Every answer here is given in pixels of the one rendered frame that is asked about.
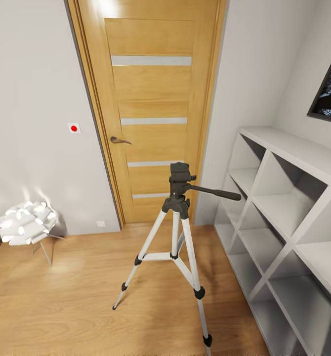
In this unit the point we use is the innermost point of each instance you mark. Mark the camera tripod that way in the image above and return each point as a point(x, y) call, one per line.
point(180, 176)

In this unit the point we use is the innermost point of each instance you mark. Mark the electric switch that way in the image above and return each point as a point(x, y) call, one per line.
point(74, 128)

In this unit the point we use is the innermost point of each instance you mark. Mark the door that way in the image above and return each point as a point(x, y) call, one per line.
point(150, 68)

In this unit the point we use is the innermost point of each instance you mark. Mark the bookcase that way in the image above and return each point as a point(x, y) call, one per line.
point(292, 312)

